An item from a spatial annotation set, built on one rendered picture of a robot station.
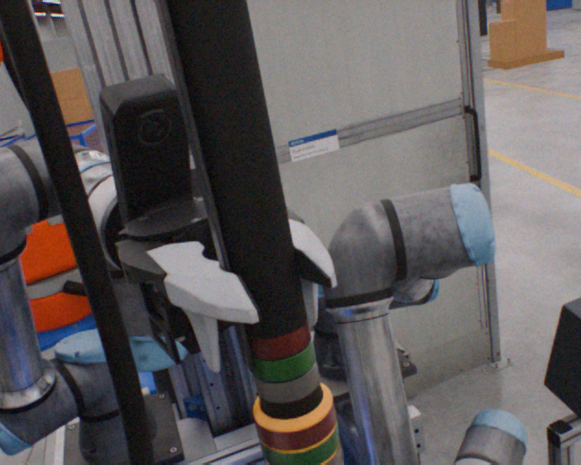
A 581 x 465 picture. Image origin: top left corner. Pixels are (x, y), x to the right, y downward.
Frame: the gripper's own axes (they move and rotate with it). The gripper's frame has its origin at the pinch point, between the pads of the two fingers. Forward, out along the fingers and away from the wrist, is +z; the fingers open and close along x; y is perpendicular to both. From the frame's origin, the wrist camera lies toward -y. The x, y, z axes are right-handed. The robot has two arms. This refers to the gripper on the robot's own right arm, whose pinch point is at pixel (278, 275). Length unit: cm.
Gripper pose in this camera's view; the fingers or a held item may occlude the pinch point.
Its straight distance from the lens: 27.3
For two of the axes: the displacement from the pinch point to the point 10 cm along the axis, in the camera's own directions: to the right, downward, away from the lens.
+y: 1.8, 9.2, 3.4
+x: -8.3, 3.3, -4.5
